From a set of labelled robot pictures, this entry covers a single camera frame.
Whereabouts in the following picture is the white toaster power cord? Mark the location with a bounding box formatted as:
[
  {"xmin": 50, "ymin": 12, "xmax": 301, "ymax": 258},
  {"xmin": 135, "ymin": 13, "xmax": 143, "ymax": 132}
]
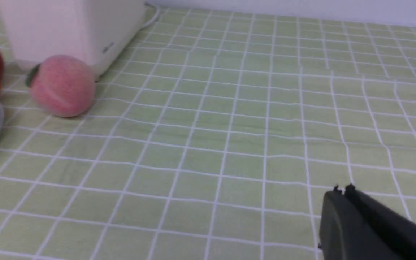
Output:
[{"xmin": 138, "ymin": 2, "xmax": 161, "ymax": 31}]

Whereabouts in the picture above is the white two-slot toaster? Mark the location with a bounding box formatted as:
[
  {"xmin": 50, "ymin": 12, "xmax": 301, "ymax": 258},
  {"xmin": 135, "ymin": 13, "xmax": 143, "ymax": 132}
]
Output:
[{"xmin": 0, "ymin": 0, "xmax": 146, "ymax": 76}]

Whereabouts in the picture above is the green checkered tablecloth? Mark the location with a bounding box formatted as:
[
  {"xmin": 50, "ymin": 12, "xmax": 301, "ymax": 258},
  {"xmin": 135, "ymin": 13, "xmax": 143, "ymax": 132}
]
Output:
[{"xmin": 0, "ymin": 7, "xmax": 416, "ymax": 260}]

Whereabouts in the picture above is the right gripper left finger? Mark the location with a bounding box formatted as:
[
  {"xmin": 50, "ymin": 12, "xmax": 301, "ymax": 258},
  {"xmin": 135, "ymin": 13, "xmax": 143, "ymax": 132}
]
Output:
[{"xmin": 319, "ymin": 186, "xmax": 396, "ymax": 260}]

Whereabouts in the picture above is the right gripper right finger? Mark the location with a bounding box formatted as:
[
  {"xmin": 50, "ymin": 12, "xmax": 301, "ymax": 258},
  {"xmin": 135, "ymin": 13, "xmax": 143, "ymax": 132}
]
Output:
[{"xmin": 344, "ymin": 184, "xmax": 416, "ymax": 260}]

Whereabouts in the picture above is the pink peach with leaf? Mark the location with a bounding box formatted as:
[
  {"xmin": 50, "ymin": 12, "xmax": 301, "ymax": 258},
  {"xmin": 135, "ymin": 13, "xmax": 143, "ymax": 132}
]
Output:
[{"xmin": 25, "ymin": 55, "xmax": 96, "ymax": 117}]

